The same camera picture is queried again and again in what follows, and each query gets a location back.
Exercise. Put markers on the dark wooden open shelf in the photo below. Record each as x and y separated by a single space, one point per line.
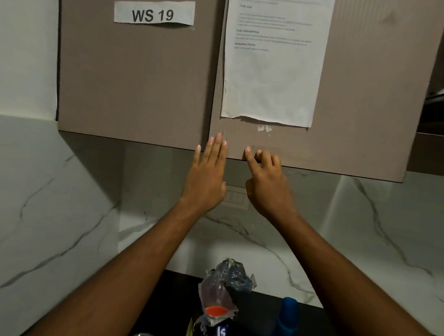
436 154

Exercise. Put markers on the white paper label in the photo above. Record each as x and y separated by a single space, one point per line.
154 12

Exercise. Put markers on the person's right hand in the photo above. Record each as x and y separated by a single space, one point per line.
269 187

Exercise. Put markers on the person's left forearm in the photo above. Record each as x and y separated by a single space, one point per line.
125 280

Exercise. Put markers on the brown wall cabinet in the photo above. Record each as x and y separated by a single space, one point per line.
137 86

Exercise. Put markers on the white printed paper sheet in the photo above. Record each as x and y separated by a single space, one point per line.
272 83

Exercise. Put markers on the white wall switch board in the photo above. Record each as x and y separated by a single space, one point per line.
237 198

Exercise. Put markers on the blue plastic water bottle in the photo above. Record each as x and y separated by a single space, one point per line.
287 327

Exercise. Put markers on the person's left hand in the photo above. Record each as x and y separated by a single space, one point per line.
206 180

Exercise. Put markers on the person's right forearm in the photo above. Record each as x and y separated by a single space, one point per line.
349 293

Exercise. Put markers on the puppy food bag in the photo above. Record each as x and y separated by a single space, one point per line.
213 334

